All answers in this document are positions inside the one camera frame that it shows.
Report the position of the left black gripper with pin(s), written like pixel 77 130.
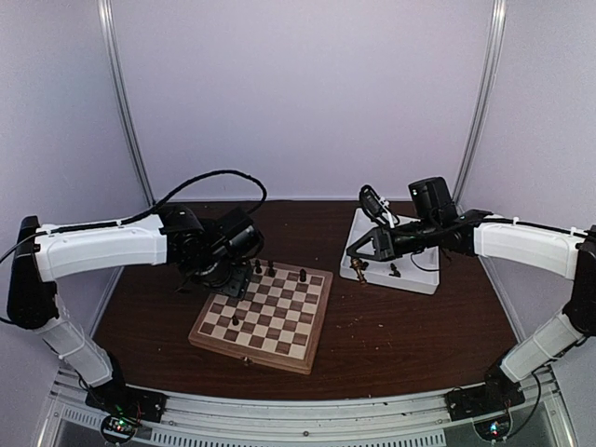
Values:
pixel 237 285

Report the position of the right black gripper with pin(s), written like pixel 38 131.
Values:
pixel 385 245

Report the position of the brown chess piece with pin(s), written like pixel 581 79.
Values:
pixel 359 267

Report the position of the dark chess piece tray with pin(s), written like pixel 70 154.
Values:
pixel 394 271

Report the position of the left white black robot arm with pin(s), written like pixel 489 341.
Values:
pixel 213 253

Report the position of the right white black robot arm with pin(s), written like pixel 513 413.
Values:
pixel 568 253

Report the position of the left circuit board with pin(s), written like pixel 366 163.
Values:
pixel 116 429

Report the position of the circuit board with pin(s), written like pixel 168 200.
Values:
pixel 116 429
pixel 493 429

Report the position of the right circuit board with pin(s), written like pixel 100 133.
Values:
pixel 493 429

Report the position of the white plastic tray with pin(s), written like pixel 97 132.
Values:
pixel 420 274

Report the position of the wooden chessboard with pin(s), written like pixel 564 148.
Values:
pixel 280 319

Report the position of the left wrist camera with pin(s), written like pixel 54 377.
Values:
pixel 241 237

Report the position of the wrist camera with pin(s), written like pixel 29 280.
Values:
pixel 432 200
pixel 241 237

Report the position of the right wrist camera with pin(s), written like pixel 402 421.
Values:
pixel 432 200

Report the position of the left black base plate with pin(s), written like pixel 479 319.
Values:
pixel 129 401

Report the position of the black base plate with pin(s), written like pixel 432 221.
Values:
pixel 129 401
pixel 476 401

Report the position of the aluminium front rail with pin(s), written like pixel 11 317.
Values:
pixel 419 419

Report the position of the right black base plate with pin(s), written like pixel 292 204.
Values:
pixel 476 401

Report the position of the right aluminium corner post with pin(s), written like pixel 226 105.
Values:
pixel 495 39

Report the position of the aluminium corner post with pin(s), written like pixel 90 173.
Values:
pixel 495 39
pixel 107 22

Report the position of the left aluminium corner post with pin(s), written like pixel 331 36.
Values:
pixel 107 22

